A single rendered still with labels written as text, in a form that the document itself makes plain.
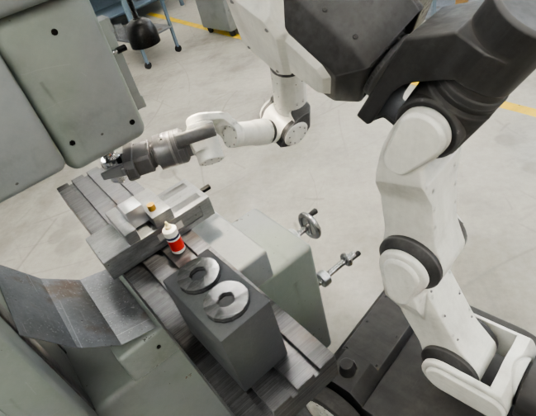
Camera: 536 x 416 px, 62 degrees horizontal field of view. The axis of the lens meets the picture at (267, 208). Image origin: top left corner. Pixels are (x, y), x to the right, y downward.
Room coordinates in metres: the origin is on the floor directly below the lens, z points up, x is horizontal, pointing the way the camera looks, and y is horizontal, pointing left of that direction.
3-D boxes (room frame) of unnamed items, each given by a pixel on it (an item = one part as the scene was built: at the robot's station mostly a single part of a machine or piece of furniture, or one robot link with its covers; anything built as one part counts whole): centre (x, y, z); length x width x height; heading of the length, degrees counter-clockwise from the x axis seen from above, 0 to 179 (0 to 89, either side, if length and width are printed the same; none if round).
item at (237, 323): (0.61, 0.15, 1.02); 0.22 x 0.12 x 0.20; 30
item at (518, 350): (0.54, -0.40, 0.68); 0.21 x 0.20 x 0.13; 38
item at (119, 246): (1.06, 0.35, 0.98); 0.35 x 0.15 x 0.11; 119
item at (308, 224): (1.22, -0.10, 0.62); 0.16 x 0.12 x 0.12; 119
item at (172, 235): (0.96, 0.28, 0.98); 0.04 x 0.04 x 0.11
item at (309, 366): (1.00, 0.35, 0.88); 1.24 x 0.23 x 0.08; 29
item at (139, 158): (0.98, 0.24, 1.23); 0.13 x 0.12 x 0.10; 4
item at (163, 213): (1.07, 0.32, 1.01); 0.15 x 0.06 x 0.04; 29
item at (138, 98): (1.03, 0.24, 1.45); 0.04 x 0.04 x 0.21; 29
